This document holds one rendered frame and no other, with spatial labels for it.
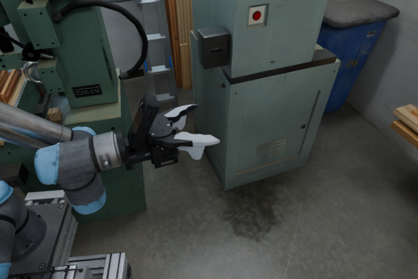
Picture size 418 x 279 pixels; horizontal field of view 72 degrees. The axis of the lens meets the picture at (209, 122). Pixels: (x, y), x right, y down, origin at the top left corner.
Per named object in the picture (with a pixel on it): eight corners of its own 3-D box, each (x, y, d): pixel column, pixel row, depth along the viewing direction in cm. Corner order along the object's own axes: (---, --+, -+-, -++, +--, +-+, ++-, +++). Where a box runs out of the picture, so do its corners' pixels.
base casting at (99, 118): (17, 94, 159) (9, 80, 153) (123, 80, 169) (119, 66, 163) (-8, 152, 127) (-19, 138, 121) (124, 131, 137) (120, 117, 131)
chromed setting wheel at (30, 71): (31, 84, 122) (18, 59, 114) (61, 81, 125) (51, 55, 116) (29, 89, 120) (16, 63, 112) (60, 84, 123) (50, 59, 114)
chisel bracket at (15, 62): (7, 65, 129) (-3, 48, 123) (40, 61, 132) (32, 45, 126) (2, 74, 124) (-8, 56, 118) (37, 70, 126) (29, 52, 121)
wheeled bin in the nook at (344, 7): (264, 92, 279) (281, -12, 215) (310, 80, 295) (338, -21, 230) (305, 136, 235) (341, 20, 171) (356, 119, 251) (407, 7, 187)
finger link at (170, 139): (198, 138, 60) (160, 133, 63) (197, 132, 59) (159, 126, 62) (190, 152, 57) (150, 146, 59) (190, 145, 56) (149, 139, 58)
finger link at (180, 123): (189, 118, 74) (165, 137, 68) (187, 98, 71) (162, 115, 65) (199, 122, 73) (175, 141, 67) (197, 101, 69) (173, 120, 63)
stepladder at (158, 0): (150, 118, 253) (122, -31, 184) (178, 113, 259) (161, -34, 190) (152, 129, 241) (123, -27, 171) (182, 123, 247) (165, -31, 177)
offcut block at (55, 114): (61, 120, 129) (57, 112, 126) (50, 121, 129) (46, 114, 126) (62, 114, 132) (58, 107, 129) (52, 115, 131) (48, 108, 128)
